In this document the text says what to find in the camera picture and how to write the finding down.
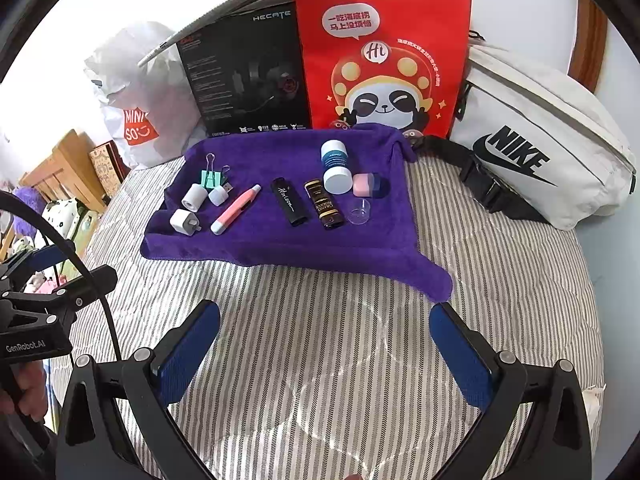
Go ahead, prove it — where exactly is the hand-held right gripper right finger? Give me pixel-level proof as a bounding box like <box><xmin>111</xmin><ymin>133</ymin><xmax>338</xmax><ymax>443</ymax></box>
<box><xmin>429</xmin><ymin>302</ymin><xmax>593</xmax><ymax>480</ymax></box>

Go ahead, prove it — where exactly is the pink and blue sponge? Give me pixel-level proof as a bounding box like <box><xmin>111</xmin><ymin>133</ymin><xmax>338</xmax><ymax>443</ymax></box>
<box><xmin>352</xmin><ymin>172</ymin><xmax>391</xmax><ymax>198</ymax></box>

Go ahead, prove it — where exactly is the wooden headboard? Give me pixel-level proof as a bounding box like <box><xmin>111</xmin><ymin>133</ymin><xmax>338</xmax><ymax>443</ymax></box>
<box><xmin>20</xmin><ymin>129</ymin><xmax>108</xmax><ymax>211</ymax></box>

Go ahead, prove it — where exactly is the brown patterned box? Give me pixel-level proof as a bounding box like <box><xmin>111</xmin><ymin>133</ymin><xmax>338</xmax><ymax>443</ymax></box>
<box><xmin>89</xmin><ymin>141</ymin><xmax>132</xmax><ymax>198</ymax></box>

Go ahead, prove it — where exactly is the black stick lighter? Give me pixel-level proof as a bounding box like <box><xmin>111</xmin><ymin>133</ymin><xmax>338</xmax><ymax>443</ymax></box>
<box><xmin>271</xmin><ymin>177</ymin><xmax>307</xmax><ymax>227</ymax></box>

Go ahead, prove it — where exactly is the striped grey bed quilt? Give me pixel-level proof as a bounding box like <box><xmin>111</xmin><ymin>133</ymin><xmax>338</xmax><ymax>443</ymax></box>
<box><xmin>45</xmin><ymin>150</ymin><xmax>608</xmax><ymax>480</ymax></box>

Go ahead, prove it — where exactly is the person's left hand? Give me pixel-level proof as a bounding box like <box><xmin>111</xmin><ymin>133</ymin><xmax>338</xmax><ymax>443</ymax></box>
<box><xmin>0</xmin><ymin>360</ymin><xmax>51</xmax><ymax>426</ymax></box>

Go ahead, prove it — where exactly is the red paper bag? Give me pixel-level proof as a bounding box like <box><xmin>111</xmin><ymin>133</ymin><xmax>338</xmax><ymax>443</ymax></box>
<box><xmin>292</xmin><ymin>0</ymin><xmax>472</xmax><ymax>138</ymax></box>

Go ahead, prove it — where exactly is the white charger plug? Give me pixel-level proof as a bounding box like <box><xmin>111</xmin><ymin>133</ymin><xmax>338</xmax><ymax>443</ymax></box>
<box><xmin>170</xmin><ymin>208</ymin><xmax>203</xmax><ymax>233</ymax></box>

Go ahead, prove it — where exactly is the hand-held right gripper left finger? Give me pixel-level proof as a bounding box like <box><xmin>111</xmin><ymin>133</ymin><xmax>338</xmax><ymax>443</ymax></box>
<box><xmin>56</xmin><ymin>300</ymin><xmax>222</xmax><ymax>480</ymax></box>

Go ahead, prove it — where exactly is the pink and white pen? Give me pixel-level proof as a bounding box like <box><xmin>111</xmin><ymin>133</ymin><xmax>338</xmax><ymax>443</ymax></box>
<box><xmin>210</xmin><ymin>185</ymin><xmax>262</xmax><ymax>235</ymax></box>

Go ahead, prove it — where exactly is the black headset box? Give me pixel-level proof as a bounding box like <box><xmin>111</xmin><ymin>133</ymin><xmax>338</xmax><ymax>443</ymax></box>
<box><xmin>137</xmin><ymin>0</ymin><xmax>328</xmax><ymax>137</ymax></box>

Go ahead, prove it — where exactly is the purple plush toy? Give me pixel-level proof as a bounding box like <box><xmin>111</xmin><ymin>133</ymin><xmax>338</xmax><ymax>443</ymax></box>
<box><xmin>12</xmin><ymin>186</ymin><xmax>47</xmax><ymax>233</ymax></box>

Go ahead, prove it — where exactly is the wooden door frame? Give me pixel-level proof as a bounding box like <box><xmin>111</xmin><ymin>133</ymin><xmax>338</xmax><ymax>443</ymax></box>
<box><xmin>567</xmin><ymin>0</ymin><xmax>608</xmax><ymax>93</ymax></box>

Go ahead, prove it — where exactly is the black cable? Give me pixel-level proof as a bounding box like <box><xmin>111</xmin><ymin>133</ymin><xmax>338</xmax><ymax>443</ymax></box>
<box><xmin>0</xmin><ymin>190</ymin><xmax>123</xmax><ymax>366</ymax></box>

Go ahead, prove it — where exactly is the green binder clip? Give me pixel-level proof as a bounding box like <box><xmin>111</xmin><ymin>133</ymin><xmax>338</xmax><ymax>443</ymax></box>
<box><xmin>200</xmin><ymin>154</ymin><xmax>232</xmax><ymax>187</ymax></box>

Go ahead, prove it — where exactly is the white waist bag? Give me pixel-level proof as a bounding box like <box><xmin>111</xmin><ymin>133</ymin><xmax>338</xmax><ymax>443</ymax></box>
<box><xmin>412</xmin><ymin>30</ymin><xmax>638</xmax><ymax>231</ymax></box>

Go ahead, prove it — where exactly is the white tube with blue label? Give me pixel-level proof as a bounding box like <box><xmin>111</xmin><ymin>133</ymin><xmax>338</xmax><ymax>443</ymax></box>
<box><xmin>320</xmin><ymin>140</ymin><xmax>355</xmax><ymax>196</ymax></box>

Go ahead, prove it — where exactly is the white cylinder roll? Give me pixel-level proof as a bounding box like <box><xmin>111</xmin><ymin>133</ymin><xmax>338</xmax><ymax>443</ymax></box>
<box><xmin>181</xmin><ymin>183</ymin><xmax>208</xmax><ymax>212</ymax></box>

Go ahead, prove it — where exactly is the white plastic shopping bag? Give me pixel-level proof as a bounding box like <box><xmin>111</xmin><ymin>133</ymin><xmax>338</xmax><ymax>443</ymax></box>
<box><xmin>84</xmin><ymin>21</ymin><xmax>206</xmax><ymax>170</ymax></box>

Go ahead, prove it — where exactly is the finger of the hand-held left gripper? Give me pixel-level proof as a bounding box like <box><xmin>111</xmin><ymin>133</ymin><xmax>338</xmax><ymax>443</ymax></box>
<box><xmin>0</xmin><ymin>265</ymin><xmax>119</xmax><ymax>333</ymax></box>
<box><xmin>0</xmin><ymin>241</ymin><xmax>76</xmax><ymax>283</ymax></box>

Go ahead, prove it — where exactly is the small white usb adapter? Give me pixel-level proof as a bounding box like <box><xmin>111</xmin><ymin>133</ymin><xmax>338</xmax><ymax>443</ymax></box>
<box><xmin>208</xmin><ymin>181</ymin><xmax>235</xmax><ymax>206</ymax></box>

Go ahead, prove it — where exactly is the purple towel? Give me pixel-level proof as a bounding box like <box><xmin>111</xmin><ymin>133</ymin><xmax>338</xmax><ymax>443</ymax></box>
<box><xmin>140</xmin><ymin>122</ymin><xmax>453</xmax><ymax>303</ymax></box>

